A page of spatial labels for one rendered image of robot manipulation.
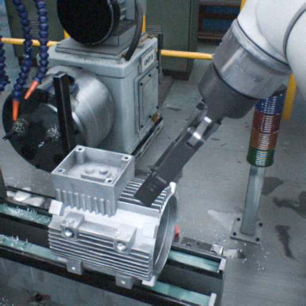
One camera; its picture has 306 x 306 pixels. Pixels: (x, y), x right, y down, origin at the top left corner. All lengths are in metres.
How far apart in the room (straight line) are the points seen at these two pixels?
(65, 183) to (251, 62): 0.41
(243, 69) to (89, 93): 0.66
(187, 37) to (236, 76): 3.43
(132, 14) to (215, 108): 0.80
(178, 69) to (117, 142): 2.80
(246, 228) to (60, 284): 0.49
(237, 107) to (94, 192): 0.32
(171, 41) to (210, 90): 3.44
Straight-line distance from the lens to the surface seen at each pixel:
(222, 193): 1.25
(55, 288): 0.94
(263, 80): 0.48
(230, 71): 0.48
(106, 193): 0.71
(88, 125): 1.03
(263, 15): 0.44
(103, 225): 0.74
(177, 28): 3.89
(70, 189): 0.74
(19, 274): 0.97
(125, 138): 1.25
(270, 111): 0.90
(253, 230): 1.11
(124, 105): 1.20
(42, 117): 1.05
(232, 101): 0.50
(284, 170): 1.39
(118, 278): 0.77
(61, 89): 0.87
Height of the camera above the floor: 1.56
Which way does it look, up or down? 33 degrees down
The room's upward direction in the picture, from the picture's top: straight up
